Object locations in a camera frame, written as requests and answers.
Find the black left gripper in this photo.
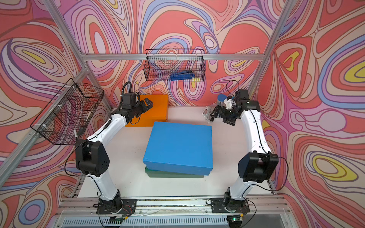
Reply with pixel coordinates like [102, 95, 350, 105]
[131, 97, 153, 117]

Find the orange shoebox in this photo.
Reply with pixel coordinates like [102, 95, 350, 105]
[126, 95, 169, 127]

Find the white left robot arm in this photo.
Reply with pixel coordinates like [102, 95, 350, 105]
[75, 98, 153, 215]

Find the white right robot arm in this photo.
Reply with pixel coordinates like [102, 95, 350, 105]
[211, 102, 279, 212]

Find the clear jar blue lid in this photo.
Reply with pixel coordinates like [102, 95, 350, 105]
[202, 94, 227, 122]

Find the blue tool in basket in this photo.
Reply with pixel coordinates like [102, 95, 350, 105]
[170, 70, 195, 81]

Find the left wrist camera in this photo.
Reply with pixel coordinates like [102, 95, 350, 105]
[120, 81, 140, 110]

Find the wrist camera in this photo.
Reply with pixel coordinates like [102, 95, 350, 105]
[224, 89, 250, 110]
[120, 81, 140, 110]

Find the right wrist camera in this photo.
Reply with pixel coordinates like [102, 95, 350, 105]
[224, 89, 250, 110]

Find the black wire basket back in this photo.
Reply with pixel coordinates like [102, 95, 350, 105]
[144, 48, 206, 82]

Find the black wire basket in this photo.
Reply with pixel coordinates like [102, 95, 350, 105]
[144, 48, 206, 82]
[30, 82, 104, 145]

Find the aluminium frame horizontal bar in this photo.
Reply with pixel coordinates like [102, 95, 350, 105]
[81, 54, 265, 60]

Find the black wire basket left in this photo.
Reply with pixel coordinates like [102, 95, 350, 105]
[30, 82, 104, 145]

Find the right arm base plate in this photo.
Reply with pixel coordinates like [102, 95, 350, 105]
[208, 198, 250, 214]

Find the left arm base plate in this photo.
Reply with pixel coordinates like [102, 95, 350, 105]
[93, 199, 137, 215]

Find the aluminium frame left post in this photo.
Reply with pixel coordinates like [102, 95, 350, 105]
[42, 0, 113, 110]

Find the aluminium frame post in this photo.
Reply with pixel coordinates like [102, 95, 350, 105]
[42, 0, 113, 110]
[248, 0, 297, 98]

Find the aluminium front rail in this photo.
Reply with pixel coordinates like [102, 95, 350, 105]
[52, 195, 298, 228]

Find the aluminium frame right post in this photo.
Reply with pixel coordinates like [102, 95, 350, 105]
[248, 0, 297, 98]

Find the aluminium frame left diagonal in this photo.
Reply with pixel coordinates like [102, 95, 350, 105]
[1, 68, 89, 187]

